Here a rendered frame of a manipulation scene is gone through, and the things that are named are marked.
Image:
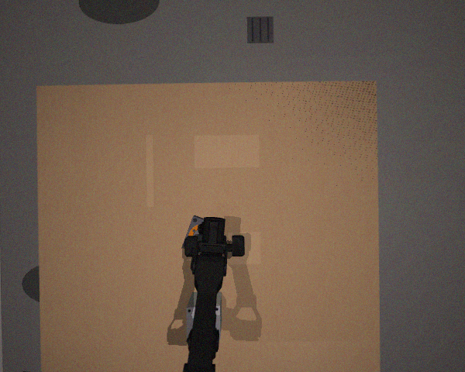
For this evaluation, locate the orange round plate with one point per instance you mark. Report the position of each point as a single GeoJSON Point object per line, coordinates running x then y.
{"type": "Point", "coordinates": [191, 233]}

